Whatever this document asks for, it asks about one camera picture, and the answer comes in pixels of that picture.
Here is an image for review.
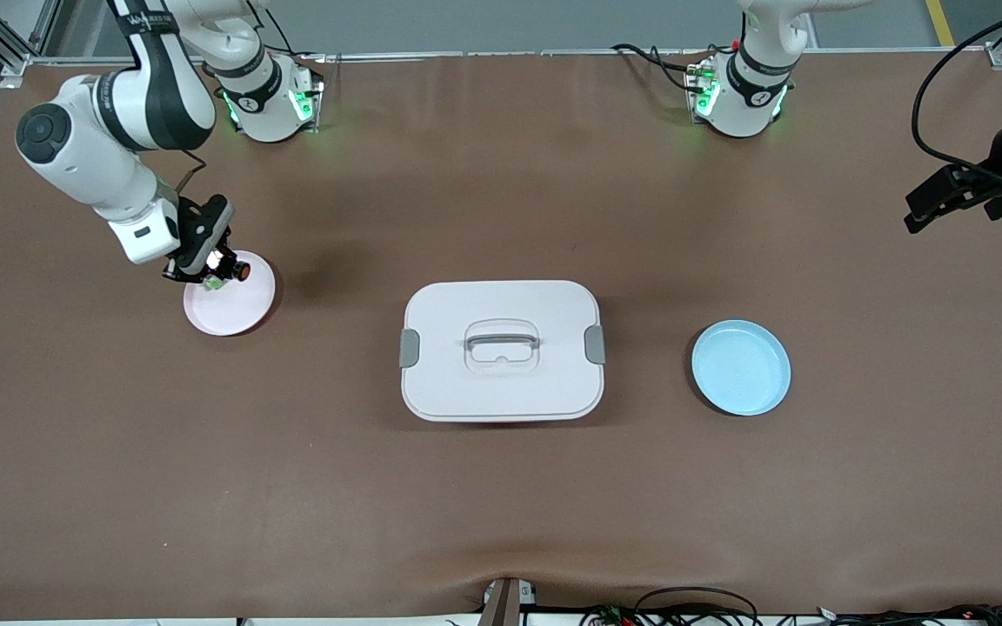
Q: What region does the pink round plate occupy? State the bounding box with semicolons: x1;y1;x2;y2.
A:
183;250;277;337

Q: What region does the yellow floor tape strip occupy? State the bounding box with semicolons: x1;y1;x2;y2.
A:
925;0;959;46

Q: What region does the light blue round plate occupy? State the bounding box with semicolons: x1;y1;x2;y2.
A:
691;319;792;417

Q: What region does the white lidded storage box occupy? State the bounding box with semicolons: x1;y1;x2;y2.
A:
400;279;606;424

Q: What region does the brown table cover sheet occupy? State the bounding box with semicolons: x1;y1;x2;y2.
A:
0;50;1002;620

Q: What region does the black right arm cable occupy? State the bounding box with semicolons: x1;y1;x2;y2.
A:
172;150;209;208

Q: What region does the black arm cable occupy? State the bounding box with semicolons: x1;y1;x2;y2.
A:
172;150;209;208
912;0;1002;188

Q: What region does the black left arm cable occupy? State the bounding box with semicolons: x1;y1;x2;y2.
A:
912;0;1002;188

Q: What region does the black base power cable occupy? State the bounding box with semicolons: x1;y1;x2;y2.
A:
266;9;328;92
611;42;715;92

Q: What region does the aluminium table frame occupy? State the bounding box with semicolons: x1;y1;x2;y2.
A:
0;0;1002;88

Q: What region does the grey box lid handle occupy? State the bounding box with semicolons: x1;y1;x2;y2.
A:
464;328;542;352

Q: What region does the metal mounting post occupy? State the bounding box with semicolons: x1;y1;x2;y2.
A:
479;577;538;626

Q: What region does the black cable loop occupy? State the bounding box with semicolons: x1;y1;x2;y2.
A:
636;587;758;626

